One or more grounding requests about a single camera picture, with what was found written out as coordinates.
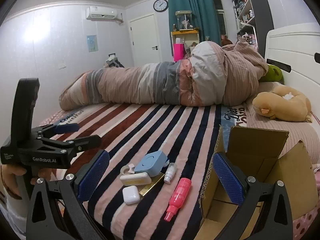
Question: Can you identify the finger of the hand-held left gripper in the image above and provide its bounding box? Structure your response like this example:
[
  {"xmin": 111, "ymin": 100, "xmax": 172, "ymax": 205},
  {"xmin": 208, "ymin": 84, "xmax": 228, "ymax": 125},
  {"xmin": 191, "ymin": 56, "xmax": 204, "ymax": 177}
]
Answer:
[
  {"xmin": 32, "ymin": 123, "xmax": 80, "ymax": 137},
  {"xmin": 39, "ymin": 134, "xmax": 102, "ymax": 153}
]

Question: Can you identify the green plush toy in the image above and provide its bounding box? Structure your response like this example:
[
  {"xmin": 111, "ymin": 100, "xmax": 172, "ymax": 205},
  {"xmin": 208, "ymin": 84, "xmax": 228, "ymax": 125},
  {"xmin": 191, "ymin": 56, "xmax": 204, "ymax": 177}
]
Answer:
[{"xmin": 260, "ymin": 64, "xmax": 284, "ymax": 83}]

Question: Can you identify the tan plush toy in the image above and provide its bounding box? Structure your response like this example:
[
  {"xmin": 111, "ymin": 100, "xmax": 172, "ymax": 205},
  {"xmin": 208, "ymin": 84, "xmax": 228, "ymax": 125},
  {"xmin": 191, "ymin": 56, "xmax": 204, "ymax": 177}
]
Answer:
[{"xmin": 252, "ymin": 84, "xmax": 313, "ymax": 123}]

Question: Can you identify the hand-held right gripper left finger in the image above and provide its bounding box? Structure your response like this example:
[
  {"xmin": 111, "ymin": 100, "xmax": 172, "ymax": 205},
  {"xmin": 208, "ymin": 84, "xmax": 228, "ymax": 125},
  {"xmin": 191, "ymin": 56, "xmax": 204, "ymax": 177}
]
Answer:
[{"xmin": 25, "ymin": 149, "xmax": 110, "ymax": 240}]

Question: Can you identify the pink bed sheet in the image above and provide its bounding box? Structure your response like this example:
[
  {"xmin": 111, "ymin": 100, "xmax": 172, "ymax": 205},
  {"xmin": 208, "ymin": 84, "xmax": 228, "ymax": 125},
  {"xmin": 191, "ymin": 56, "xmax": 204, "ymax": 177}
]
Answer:
[{"xmin": 245, "ymin": 81, "xmax": 320, "ymax": 240}]

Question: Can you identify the clear tape roll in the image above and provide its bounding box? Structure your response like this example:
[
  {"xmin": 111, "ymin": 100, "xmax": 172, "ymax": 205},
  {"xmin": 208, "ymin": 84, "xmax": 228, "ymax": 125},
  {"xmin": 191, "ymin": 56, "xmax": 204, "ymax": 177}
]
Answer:
[{"xmin": 120, "ymin": 164, "xmax": 137, "ymax": 177}]

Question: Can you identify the pink and grey quilt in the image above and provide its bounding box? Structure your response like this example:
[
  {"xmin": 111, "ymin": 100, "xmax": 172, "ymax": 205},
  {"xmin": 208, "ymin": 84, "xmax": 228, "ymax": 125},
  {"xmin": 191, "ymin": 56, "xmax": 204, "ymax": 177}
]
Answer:
[{"xmin": 59, "ymin": 35, "xmax": 269, "ymax": 111}]

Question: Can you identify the black and white machine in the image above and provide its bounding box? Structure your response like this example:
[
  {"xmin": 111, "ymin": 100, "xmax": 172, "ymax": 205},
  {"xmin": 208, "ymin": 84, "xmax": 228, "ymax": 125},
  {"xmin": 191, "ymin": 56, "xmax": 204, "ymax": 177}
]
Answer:
[{"xmin": 105, "ymin": 53, "xmax": 125, "ymax": 68}]

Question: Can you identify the round wall clock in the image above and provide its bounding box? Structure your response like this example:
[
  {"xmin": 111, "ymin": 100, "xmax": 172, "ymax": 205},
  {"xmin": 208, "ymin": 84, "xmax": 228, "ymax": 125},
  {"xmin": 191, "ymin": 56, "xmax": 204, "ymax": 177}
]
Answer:
[{"xmin": 153, "ymin": 0, "xmax": 168, "ymax": 12}]

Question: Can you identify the gold box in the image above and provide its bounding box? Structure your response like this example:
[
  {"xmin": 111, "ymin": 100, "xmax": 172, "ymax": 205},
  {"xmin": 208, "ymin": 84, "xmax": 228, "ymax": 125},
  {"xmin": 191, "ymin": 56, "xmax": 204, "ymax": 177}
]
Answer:
[{"xmin": 139, "ymin": 171, "xmax": 165, "ymax": 197}]

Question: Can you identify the white earbuds case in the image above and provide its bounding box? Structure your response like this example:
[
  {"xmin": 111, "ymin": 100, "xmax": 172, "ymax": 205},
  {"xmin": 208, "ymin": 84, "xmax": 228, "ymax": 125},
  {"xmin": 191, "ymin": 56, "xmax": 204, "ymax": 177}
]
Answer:
[{"xmin": 122, "ymin": 185, "xmax": 141, "ymax": 205}]

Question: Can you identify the window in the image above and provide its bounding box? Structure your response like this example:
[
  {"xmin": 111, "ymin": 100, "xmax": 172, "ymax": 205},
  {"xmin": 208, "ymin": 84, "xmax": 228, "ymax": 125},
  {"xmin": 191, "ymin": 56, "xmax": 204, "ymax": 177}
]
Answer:
[{"xmin": 212, "ymin": 0, "xmax": 227, "ymax": 37}]

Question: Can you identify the person's left hand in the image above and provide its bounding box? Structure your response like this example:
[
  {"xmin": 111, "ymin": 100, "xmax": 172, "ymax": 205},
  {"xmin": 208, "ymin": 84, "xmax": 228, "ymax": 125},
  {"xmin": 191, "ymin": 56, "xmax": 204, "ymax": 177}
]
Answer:
[{"xmin": 0, "ymin": 164, "xmax": 54, "ymax": 187}]

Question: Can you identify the small white bottle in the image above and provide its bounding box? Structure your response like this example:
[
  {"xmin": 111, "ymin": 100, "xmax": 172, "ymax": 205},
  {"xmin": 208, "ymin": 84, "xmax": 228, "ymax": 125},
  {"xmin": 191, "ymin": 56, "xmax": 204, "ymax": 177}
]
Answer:
[{"xmin": 164, "ymin": 162, "xmax": 177, "ymax": 184}]

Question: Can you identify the blue wall poster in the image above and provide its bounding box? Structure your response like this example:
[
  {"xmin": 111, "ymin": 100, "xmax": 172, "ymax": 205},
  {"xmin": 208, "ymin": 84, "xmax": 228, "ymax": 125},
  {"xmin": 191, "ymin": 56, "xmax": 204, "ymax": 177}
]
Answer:
[{"xmin": 87, "ymin": 34, "xmax": 99, "ymax": 53}]

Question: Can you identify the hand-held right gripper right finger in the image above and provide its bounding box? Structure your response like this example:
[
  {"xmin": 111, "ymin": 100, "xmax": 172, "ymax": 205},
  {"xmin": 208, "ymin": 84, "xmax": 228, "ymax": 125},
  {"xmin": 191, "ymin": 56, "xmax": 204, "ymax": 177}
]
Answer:
[{"xmin": 212, "ymin": 152, "xmax": 293, "ymax": 240}]

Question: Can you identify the glass display case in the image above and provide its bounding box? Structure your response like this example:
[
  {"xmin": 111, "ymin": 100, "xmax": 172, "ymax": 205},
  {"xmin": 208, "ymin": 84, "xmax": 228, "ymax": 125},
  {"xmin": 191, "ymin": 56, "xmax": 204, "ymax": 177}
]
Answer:
[{"xmin": 175, "ymin": 10, "xmax": 194, "ymax": 30}]

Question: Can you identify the bookshelf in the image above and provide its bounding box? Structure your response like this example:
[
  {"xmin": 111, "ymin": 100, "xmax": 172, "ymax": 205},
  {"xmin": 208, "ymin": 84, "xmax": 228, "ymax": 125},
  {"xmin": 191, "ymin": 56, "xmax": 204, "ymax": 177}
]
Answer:
[{"xmin": 231, "ymin": 0, "xmax": 258, "ymax": 48}]

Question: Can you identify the pink gift bag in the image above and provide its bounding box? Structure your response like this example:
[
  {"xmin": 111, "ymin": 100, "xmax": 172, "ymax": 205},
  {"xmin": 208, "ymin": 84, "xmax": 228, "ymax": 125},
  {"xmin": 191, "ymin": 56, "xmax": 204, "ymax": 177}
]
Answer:
[{"xmin": 174, "ymin": 43, "xmax": 185, "ymax": 62}]

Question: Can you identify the white air conditioner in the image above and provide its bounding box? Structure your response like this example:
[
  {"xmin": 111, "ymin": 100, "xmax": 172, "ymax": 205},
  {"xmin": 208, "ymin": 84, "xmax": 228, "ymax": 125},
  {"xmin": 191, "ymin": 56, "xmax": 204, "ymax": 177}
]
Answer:
[{"xmin": 86, "ymin": 6, "xmax": 118, "ymax": 20}]

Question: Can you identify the pink spray bottle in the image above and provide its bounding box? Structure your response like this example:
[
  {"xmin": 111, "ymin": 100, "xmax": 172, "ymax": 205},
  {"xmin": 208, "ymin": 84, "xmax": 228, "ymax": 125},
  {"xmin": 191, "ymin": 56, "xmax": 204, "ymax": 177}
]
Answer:
[{"xmin": 164, "ymin": 177, "xmax": 192, "ymax": 222}]

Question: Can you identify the blue square box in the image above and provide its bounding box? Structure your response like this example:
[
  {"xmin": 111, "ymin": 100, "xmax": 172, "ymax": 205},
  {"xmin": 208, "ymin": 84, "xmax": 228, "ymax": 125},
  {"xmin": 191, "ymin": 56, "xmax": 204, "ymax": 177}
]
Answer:
[{"xmin": 134, "ymin": 150, "xmax": 168, "ymax": 177}]

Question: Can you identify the person's left forearm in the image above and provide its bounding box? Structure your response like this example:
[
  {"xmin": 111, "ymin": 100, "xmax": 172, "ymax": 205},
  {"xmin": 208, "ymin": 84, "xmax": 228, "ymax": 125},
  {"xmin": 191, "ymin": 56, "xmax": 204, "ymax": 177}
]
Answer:
[{"xmin": 0, "ymin": 179, "xmax": 28, "ymax": 238}]

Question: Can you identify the white rectangular case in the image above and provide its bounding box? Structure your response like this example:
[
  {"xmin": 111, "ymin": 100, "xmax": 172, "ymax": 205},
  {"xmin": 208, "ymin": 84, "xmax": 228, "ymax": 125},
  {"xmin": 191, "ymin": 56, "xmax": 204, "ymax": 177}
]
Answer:
[{"xmin": 119, "ymin": 172, "xmax": 152, "ymax": 187}]

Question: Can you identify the striped blanket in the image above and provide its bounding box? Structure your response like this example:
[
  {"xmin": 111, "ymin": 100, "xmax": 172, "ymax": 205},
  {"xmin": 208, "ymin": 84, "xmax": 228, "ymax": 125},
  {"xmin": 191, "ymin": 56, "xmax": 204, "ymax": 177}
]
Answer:
[{"xmin": 37, "ymin": 101, "xmax": 250, "ymax": 240}]

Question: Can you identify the white bed headboard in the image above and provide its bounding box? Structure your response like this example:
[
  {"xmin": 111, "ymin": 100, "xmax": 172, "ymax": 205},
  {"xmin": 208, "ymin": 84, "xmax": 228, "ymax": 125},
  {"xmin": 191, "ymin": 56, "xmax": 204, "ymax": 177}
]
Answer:
[{"xmin": 264, "ymin": 22, "xmax": 320, "ymax": 120}]

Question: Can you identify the cardboard box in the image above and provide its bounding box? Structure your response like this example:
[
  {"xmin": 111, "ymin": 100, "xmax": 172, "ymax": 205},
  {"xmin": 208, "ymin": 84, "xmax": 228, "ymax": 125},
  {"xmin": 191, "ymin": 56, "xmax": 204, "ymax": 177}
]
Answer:
[{"xmin": 199, "ymin": 125, "xmax": 314, "ymax": 240}]

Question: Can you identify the white door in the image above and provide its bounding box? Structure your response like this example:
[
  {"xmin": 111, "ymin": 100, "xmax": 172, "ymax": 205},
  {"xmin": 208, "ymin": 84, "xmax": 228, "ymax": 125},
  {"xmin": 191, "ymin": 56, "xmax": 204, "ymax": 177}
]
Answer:
[{"xmin": 129, "ymin": 14, "xmax": 160, "ymax": 67}]

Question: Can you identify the teal curtain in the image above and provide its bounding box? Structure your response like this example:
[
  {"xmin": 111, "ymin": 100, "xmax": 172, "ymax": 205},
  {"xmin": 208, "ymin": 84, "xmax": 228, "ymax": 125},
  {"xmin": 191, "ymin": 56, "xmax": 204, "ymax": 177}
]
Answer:
[{"xmin": 167, "ymin": 0, "xmax": 222, "ymax": 45}]

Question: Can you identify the yellow shelf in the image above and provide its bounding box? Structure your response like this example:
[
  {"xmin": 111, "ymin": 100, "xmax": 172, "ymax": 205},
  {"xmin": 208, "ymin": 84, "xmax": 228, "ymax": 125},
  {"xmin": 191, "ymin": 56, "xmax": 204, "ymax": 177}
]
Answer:
[{"xmin": 171, "ymin": 29, "xmax": 200, "ymax": 62}]

